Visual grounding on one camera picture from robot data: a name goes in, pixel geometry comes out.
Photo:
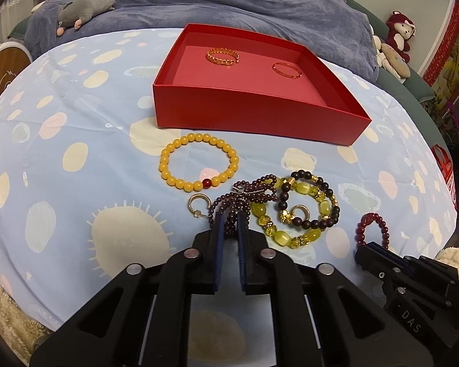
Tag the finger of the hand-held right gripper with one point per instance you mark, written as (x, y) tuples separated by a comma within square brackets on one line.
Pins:
[(390, 253), (375, 265)]

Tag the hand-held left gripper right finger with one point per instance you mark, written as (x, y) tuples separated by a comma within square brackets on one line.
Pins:
[(243, 252)]

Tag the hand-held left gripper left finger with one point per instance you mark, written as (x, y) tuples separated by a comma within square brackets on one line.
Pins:
[(218, 252)]

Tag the dark garnet bead strand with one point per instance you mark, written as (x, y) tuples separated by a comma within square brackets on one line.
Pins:
[(218, 203)]

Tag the gold hoop earring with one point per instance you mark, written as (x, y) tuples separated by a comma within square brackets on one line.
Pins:
[(190, 203), (305, 210)]

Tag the red cardboard box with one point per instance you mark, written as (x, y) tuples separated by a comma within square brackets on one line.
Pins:
[(252, 103)]

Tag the white fluffy cushion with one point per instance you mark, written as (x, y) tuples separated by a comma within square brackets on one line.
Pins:
[(457, 258)]

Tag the red paper bag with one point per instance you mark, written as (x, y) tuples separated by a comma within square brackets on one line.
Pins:
[(443, 168)]

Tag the light blue printed bedsheet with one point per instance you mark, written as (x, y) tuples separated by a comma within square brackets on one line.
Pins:
[(99, 141)]

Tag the green sofa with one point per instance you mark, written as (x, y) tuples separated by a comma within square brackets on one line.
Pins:
[(417, 88)]

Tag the thin gold bangle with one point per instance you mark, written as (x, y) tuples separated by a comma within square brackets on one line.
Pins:
[(287, 78)]

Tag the beige plush toy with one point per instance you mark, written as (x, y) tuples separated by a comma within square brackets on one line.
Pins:
[(394, 59)]

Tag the red monkey plush toy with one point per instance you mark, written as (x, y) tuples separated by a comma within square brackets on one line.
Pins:
[(399, 26)]

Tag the blue plush blanket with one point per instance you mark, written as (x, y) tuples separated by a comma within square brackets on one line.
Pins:
[(233, 0)]

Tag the grey plush toy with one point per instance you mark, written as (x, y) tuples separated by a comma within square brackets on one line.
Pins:
[(84, 9)]

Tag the round wooden side table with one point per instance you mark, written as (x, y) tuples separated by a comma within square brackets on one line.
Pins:
[(4, 76)]

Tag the wall poster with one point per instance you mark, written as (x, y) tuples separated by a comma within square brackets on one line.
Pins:
[(451, 53)]

